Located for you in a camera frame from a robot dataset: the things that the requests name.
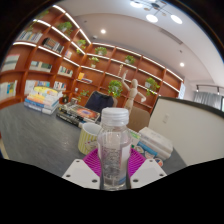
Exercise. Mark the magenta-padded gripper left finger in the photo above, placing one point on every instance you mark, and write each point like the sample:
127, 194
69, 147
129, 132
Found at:
80, 173

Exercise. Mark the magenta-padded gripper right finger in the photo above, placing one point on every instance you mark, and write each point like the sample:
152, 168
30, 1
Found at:
148, 173

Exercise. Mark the clear plastic water bottle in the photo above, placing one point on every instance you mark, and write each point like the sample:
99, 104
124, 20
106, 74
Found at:
113, 150

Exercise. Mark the round printed badge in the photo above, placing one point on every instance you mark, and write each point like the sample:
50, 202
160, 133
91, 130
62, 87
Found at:
149, 154
159, 162

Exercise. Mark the stack of white books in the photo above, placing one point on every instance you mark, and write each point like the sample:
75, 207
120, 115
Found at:
155, 141

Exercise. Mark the yellow striped mug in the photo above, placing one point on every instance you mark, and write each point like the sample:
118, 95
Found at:
87, 140

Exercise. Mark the tan upholstered chair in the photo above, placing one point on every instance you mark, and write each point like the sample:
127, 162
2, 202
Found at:
138, 118

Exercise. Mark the stack of dark books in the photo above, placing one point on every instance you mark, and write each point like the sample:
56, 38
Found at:
78, 113

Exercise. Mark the chair with dark jacket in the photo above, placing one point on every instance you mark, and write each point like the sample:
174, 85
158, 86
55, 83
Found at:
99, 101

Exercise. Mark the stack of colourful books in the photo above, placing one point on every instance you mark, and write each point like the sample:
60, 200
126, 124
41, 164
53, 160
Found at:
43, 98

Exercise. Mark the grey curtain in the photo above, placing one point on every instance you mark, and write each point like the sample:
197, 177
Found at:
206, 100

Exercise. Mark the red wooden shelf unit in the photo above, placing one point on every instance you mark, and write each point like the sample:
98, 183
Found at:
110, 66

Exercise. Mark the recessed ceiling spotlight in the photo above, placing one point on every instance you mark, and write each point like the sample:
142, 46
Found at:
181, 64
103, 31

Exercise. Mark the ceiling air vent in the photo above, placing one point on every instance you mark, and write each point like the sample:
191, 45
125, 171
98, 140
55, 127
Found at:
171, 36

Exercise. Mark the multi-bulb ceiling lamp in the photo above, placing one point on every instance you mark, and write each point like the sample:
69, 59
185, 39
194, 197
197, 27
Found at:
151, 17

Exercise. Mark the white wall switch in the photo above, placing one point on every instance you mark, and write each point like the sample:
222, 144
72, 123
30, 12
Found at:
165, 118

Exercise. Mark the black curtain rail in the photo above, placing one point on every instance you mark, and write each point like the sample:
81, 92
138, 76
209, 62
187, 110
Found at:
210, 87

